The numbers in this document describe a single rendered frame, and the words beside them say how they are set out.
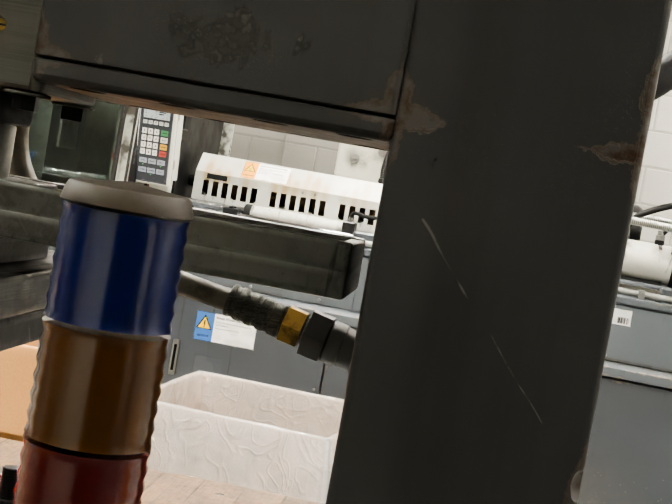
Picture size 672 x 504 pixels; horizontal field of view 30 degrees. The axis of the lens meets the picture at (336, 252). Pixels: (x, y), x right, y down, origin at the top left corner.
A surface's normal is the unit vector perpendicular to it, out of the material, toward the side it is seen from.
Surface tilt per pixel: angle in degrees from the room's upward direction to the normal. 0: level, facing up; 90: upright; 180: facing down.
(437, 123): 90
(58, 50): 90
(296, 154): 90
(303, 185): 49
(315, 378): 90
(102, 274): 104
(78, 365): 76
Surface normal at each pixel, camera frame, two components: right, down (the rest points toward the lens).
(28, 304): 0.98, 0.18
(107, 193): -0.11, -0.29
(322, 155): -0.16, 0.03
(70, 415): -0.21, 0.26
